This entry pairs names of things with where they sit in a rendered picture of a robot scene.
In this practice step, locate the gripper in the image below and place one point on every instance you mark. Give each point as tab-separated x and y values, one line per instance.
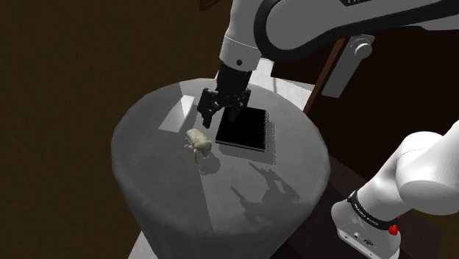
231	84

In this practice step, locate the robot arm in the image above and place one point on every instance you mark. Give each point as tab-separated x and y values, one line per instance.
304	25

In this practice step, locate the black spiral notebook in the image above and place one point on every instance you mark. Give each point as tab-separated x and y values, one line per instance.
247	132

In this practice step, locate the pale green animal figure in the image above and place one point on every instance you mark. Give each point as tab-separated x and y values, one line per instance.
199	141

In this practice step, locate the round grey ottoman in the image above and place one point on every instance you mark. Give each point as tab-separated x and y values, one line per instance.
168	186

